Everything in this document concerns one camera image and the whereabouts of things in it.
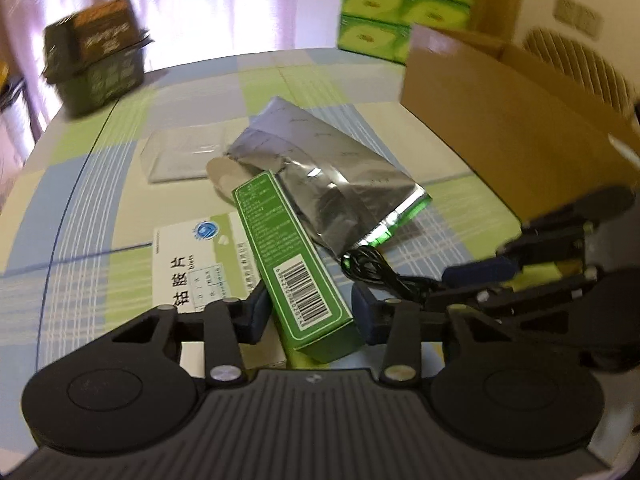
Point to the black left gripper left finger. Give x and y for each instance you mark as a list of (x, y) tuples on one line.
[(222, 345)]

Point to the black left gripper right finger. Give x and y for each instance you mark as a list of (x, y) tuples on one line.
[(403, 322)]

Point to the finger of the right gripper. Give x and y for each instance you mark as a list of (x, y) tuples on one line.
[(495, 298), (535, 245)]

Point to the white medicine box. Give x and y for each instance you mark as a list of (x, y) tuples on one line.
[(200, 261)]

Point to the green medicine box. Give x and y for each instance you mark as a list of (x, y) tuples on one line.
[(313, 317)]

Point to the beige round disc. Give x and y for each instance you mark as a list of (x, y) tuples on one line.
[(227, 174)]

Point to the silver foil pouch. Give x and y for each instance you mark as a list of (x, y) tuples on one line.
[(345, 194)]

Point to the clear plastic lid box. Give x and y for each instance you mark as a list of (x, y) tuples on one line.
[(182, 153)]

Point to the brown cardboard box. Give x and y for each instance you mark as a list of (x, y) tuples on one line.
[(537, 138)]

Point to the checkered tablecloth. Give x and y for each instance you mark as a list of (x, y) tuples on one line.
[(77, 227)]

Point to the quilted brown chair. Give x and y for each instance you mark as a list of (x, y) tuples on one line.
[(588, 68)]

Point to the green tissue box stack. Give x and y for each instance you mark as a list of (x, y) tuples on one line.
[(382, 28)]

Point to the dark green lidded basket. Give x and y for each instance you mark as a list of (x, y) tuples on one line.
[(95, 56)]

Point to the purple curtain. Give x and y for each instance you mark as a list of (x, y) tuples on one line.
[(183, 31)]

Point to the double wall socket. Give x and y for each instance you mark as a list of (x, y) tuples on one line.
[(578, 16)]

